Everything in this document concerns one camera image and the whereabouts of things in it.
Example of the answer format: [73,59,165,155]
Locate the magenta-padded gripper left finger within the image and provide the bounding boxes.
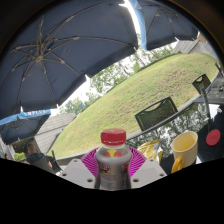
[59,148,101,190]

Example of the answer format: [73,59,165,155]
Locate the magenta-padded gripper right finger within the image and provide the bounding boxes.
[128,147,168,190]

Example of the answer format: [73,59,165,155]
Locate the red-capped clear drink bottle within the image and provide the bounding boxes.
[94,128,133,192]

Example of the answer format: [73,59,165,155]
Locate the yellow snack bag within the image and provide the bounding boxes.
[137,139,164,164]

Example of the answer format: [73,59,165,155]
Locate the person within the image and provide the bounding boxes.
[20,142,54,168]

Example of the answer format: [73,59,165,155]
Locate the grey-roofed building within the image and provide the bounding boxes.
[34,112,78,155]

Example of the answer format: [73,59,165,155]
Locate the black mesh patio chair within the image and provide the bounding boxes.
[191,73,212,95]
[134,96,179,133]

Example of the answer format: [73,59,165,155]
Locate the navy umbrella with blue-white trim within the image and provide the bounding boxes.
[0,109,53,146]

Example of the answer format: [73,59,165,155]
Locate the flat round red coaster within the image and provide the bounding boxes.
[205,129,222,147]

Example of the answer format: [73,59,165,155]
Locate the large navy patio umbrella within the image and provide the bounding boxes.
[0,0,139,119]

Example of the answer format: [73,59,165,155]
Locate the grey building with brown eaves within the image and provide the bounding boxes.
[173,31,218,61]

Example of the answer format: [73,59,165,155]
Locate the navy umbrella with light-blue flap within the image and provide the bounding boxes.
[128,0,200,52]

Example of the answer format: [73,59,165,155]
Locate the cream cup with yellow handle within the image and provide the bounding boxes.
[170,130,199,174]

